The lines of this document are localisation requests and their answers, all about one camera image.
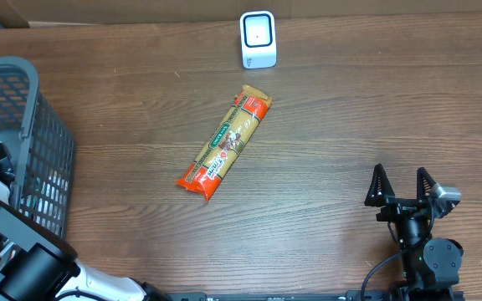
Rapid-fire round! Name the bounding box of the white barcode scanner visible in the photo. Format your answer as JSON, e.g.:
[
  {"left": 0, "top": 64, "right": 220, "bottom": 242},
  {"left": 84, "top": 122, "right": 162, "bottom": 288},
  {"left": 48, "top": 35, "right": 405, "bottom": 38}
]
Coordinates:
[{"left": 239, "top": 11, "right": 278, "bottom": 69}]

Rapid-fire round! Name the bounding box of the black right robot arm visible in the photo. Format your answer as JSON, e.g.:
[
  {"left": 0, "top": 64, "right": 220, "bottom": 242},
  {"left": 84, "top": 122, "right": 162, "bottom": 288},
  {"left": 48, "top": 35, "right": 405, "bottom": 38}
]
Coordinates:
[{"left": 359, "top": 164, "right": 464, "bottom": 301}]

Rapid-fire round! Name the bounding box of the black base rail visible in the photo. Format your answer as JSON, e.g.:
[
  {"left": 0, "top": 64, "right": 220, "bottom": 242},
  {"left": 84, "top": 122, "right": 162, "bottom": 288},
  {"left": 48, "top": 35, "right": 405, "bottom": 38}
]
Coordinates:
[{"left": 167, "top": 290, "right": 466, "bottom": 301}]

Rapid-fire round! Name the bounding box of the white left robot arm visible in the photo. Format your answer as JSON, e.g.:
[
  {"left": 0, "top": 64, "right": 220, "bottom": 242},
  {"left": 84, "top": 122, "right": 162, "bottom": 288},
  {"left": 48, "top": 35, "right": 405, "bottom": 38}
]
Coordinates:
[{"left": 0, "top": 143, "right": 169, "bottom": 300}]

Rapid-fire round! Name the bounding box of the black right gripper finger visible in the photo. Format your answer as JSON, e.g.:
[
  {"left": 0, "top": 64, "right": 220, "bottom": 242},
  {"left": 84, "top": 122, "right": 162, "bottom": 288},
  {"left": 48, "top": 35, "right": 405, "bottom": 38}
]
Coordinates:
[
  {"left": 417, "top": 167, "right": 437, "bottom": 200},
  {"left": 364, "top": 163, "right": 395, "bottom": 207}
]

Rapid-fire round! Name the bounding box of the orange spaghetti packet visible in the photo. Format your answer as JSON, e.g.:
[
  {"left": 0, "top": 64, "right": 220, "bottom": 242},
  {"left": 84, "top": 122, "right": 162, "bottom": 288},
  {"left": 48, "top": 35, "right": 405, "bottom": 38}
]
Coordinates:
[{"left": 176, "top": 84, "right": 273, "bottom": 200}]

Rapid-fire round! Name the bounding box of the grey plastic mesh basket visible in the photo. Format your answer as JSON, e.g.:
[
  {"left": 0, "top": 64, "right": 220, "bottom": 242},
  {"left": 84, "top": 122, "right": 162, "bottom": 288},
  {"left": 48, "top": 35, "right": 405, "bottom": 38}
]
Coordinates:
[{"left": 0, "top": 57, "right": 76, "bottom": 241}]

